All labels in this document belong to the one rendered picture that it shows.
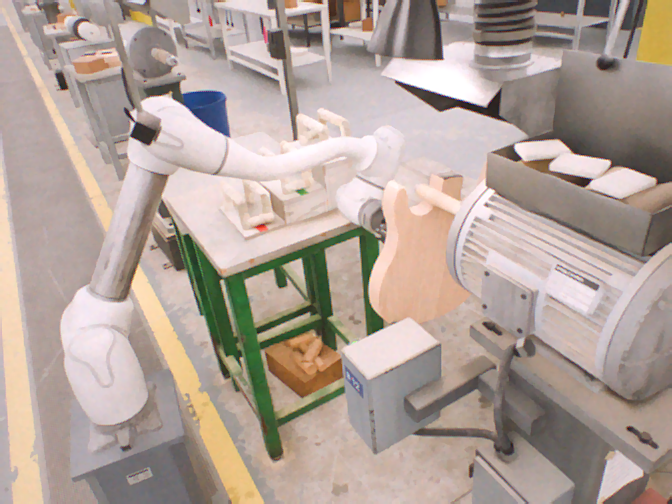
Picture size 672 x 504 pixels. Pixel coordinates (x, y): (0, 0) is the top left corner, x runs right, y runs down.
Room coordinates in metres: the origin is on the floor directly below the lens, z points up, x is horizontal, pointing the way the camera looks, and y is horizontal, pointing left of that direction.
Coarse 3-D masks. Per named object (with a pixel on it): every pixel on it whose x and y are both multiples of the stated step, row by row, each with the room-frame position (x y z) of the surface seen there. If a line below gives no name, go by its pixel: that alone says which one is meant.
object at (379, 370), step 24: (384, 336) 0.75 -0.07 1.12; (408, 336) 0.74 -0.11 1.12; (432, 336) 0.74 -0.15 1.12; (360, 360) 0.69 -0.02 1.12; (384, 360) 0.69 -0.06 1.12; (408, 360) 0.68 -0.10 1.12; (432, 360) 0.71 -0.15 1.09; (360, 384) 0.67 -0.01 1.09; (384, 384) 0.66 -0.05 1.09; (408, 384) 0.68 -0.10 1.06; (360, 408) 0.68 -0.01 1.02; (384, 408) 0.66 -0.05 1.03; (360, 432) 0.69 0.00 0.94; (384, 432) 0.66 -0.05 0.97; (408, 432) 0.68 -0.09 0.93; (432, 432) 0.70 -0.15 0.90; (456, 432) 0.67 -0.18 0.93; (480, 432) 0.64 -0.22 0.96
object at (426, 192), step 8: (424, 184) 1.07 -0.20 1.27; (424, 192) 1.04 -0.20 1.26; (432, 192) 1.03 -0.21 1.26; (440, 192) 1.02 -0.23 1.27; (432, 200) 1.02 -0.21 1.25; (440, 200) 1.00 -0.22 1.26; (448, 200) 0.98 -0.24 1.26; (456, 200) 0.98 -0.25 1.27; (448, 208) 0.97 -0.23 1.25; (456, 208) 0.95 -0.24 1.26
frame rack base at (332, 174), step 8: (296, 144) 1.86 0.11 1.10; (312, 144) 1.84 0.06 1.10; (336, 160) 1.67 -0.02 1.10; (344, 160) 1.68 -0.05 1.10; (312, 168) 1.72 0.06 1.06; (320, 168) 1.66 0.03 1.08; (328, 168) 1.65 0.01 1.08; (336, 168) 1.66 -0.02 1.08; (344, 168) 1.67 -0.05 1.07; (352, 168) 1.69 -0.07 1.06; (312, 176) 1.73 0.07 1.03; (320, 176) 1.67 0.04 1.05; (328, 176) 1.65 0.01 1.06; (336, 176) 1.66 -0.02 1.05; (344, 176) 1.67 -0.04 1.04; (352, 176) 1.69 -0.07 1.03; (328, 184) 1.65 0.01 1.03; (336, 184) 1.66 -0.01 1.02; (328, 192) 1.64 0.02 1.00; (328, 200) 1.64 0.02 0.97; (328, 208) 1.64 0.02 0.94; (336, 208) 1.65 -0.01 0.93
